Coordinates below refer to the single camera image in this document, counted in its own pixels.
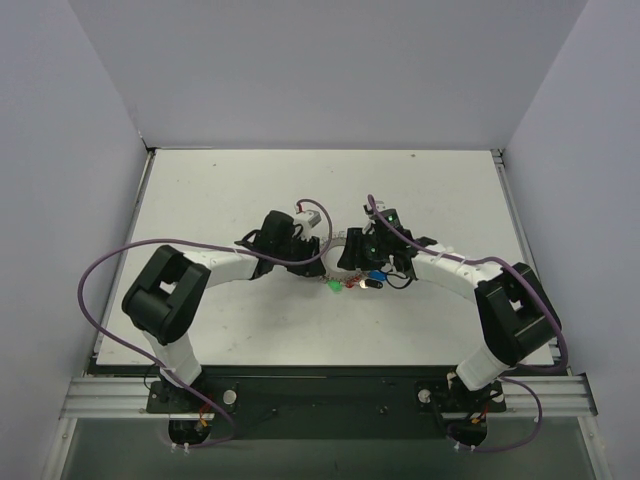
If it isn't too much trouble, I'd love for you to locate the black key tag with key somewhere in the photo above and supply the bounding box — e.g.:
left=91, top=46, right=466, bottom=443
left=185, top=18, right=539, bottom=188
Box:
left=359, top=278, right=384, bottom=290

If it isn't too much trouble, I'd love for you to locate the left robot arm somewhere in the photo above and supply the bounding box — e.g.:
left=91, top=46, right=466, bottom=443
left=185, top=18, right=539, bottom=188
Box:
left=122, top=210, right=326, bottom=412

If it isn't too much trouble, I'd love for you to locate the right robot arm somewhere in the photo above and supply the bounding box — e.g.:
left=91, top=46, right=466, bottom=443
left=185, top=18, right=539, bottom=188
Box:
left=338, top=209, right=561, bottom=391

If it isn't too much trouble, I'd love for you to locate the blue key tag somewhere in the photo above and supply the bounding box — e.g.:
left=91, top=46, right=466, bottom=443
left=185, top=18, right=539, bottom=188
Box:
left=369, top=271, right=386, bottom=281

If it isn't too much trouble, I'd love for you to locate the red key tag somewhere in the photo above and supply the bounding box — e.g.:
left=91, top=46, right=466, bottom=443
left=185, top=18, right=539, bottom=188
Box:
left=346, top=278, right=360, bottom=289

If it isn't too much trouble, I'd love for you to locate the green key tag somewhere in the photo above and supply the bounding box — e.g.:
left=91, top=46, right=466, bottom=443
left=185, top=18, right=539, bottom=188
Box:
left=327, top=281, right=342, bottom=293

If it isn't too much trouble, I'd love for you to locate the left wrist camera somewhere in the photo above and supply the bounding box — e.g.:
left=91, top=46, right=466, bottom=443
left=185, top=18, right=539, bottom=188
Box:
left=293, top=210, right=322, bottom=239

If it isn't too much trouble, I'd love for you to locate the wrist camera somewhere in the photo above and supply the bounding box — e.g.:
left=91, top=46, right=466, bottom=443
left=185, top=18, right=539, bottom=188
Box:
left=293, top=210, right=322, bottom=239
left=373, top=200, right=386, bottom=212

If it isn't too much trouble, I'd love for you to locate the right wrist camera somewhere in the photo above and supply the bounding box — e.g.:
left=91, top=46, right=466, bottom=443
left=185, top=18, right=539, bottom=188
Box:
left=373, top=200, right=386, bottom=212

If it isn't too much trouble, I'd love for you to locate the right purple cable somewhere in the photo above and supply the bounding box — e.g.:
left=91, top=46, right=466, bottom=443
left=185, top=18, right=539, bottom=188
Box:
left=366, top=193, right=570, bottom=454

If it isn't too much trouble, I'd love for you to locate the purple cable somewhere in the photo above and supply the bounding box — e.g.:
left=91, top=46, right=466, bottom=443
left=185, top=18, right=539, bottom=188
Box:
left=77, top=198, right=337, bottom=449
left=366, top=193, right=570, bottom=454

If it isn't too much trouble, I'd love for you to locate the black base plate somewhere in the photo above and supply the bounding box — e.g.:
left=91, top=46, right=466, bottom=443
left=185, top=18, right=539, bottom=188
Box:
left=146, top=366, right=506, bottom=443

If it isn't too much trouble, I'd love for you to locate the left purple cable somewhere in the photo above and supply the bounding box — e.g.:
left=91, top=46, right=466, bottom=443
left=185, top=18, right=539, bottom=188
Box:
left=77, top=198, right=337, bottom=449

